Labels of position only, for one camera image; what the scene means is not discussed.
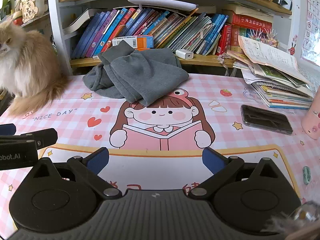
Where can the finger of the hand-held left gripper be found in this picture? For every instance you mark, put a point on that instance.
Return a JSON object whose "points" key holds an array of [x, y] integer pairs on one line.
{"points": [[42, 137], [6, 129]]}

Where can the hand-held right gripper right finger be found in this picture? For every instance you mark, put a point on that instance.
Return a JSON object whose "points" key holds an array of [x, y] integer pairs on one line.
{"points": [[212, 160]]}

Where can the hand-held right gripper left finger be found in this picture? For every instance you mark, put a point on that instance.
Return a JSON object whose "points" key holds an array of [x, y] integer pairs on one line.
{"points": [[100, 160]]}

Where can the grey sweatshirt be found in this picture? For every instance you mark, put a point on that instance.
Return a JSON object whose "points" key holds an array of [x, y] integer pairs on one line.
{"points": [[140, 80]]}

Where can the black smartphone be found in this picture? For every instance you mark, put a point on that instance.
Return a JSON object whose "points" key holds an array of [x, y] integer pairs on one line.
{"points": [[265, 120]]}

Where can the long-haired cream cat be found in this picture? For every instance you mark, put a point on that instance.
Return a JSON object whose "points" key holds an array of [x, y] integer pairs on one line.
{"points": [[27, 62]]}

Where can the grey fluffy trim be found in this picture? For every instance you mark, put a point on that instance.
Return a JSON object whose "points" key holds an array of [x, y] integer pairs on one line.
{"points": [[280, 223]]}

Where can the green eraser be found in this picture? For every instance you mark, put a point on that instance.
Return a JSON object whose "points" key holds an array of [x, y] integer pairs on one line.
{"points": [[306, 175]]}

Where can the pile of notebooks and papers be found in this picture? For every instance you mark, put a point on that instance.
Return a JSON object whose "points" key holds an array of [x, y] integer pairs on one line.
{"points": [[275, 85]]}

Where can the wooden bookshelf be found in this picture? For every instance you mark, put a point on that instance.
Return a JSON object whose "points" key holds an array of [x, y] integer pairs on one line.
{"points": [[207, 59]]}

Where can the pink cup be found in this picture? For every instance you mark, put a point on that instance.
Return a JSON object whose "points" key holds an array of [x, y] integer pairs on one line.
{"points": [[312, 122]]}

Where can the white charger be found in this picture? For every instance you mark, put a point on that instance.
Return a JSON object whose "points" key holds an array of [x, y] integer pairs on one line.
{"points": [[184, 54]]}

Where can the orange and white box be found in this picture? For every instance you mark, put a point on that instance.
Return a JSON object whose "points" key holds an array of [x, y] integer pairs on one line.
{"points": [[132, 41], [144, 49]]}

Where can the cat-shaped sign decoration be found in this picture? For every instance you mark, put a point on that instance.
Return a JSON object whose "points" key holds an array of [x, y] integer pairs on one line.
{"points": [[28, 7]]}

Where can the colourful beaded ornament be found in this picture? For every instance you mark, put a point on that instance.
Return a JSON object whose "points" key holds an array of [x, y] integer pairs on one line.
{"points": [[265, 38]]}

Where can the row of books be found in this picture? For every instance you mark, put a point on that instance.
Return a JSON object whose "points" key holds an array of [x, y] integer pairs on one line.
{"points": [[175, 30]]}

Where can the white lamp bar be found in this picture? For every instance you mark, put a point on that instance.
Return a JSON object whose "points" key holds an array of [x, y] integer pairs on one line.
{"points": [[162, 3]]}

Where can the red cartoon wall sticker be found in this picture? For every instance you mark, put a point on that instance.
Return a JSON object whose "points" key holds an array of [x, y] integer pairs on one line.
{"points": [[292, 48]]}

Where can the alphabet wall poster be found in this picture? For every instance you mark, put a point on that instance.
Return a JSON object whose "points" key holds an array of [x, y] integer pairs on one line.
{"points": [[312, 17]]}

